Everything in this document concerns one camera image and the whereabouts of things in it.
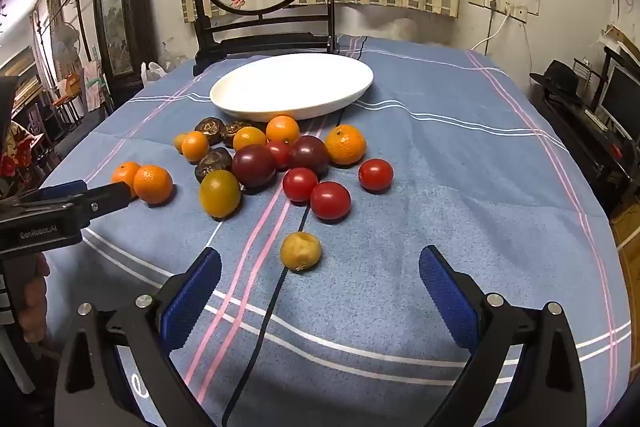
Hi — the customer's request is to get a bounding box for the floral cloth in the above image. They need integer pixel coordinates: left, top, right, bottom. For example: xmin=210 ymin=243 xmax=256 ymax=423
xmin=0 ymin=122 xmax=43 ymax=198

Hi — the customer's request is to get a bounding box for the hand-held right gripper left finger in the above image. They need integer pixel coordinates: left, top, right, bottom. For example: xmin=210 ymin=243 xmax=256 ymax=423
xmin=54 ymin=247 xmax=223 ymax=427

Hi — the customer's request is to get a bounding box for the computer monitor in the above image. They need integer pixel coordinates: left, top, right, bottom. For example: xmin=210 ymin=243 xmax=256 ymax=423
xmin=597 ymin=64 xmax=640 ymax=140

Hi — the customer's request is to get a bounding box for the small yellow fruit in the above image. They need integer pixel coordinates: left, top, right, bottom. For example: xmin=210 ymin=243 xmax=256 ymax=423
xmin=280 ymin=231 xmax=322 ymax=272

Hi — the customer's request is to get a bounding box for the dark wooden framed painting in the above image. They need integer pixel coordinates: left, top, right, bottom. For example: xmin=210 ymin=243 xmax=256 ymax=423
xmin=91 ymin=0 xmax=151 ymax=108

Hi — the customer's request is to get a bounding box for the white power cable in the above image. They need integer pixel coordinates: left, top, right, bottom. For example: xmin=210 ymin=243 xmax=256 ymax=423
xmin=470 ymin=9 xmax=508 ymax=52

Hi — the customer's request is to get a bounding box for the black desk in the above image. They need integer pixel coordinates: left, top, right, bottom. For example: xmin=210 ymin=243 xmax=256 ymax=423
xmin=537 ymin=92 xmax=640 ymax=212

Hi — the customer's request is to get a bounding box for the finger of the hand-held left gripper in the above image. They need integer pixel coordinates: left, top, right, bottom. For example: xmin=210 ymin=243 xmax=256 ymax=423
xmin=75 ymin=181 xmax=135 ymax=228
xmin=30 ymin=179 xmax=88 ymax=205

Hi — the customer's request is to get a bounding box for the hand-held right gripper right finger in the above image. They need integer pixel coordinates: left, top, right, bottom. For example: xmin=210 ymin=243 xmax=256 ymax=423
xmin=419 ymin=245 xmax=587 ymax=427

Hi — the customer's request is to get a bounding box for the white plastic bag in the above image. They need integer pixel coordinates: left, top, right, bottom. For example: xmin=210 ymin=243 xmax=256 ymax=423
xmin=141 ymin=61 xmax=168 ymax=88

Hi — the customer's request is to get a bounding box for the person's left hand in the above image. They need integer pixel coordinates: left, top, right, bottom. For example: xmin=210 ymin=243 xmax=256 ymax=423
xmin=22 ymin=254 xmax=51 ymax=345

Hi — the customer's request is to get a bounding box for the wrinkled brown fruit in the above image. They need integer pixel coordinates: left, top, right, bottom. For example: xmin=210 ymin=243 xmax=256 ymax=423
xmin=194 ymin=147 xmax=234 ymax=184
xmin=194 ymin=117 xmax=225 ymax=146
xmin=220 ymin=121 xmax=256 ymax=148

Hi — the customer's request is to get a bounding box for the white standing fan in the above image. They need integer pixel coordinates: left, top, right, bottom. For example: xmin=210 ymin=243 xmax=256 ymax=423
xmin=50 ymin=21 xmax=83 ymax=62

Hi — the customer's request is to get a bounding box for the dark red plum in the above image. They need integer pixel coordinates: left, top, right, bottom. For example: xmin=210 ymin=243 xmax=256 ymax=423
xmin=231 ymin=144 xmax=277 ymax=189
xmin=288 ymin=135 xmax=330 ymax=180

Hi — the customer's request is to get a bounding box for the yellow-green citrus fruit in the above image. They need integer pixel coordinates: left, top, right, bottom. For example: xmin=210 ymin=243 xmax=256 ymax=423
xmin=199 ymin=169 xmax=242 ymax=219

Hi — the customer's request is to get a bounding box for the red cherry tomato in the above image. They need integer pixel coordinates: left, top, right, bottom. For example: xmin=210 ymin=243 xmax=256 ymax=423
xmin=265 ymin=140 xmax=293 ymax=172
xmin=358 ymin=158 xmax=394 ymax=192
xmin=310 ymin=181 xmax=352 ymax=221
xmin=282 ymin=167 xmax=319 ymax=202

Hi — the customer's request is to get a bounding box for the white oval plate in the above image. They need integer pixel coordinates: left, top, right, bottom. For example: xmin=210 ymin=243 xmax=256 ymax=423
xmin=209 ymin=53 xmax=375 ymax=122

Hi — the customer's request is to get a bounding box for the blue striped tablecloth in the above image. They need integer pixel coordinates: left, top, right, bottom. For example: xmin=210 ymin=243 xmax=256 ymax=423
xmin=37 ymin=34 xmax=633 ymax=427

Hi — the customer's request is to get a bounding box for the bumpy orange mandarin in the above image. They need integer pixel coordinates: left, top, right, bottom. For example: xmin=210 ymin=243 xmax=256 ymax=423
xmin=325 ymin=125 xmax=367 ymax=166

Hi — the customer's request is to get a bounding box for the black hat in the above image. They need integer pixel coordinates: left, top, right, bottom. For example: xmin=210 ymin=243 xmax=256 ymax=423
xmin=529 ymin=59 xmax=583 ymax=102

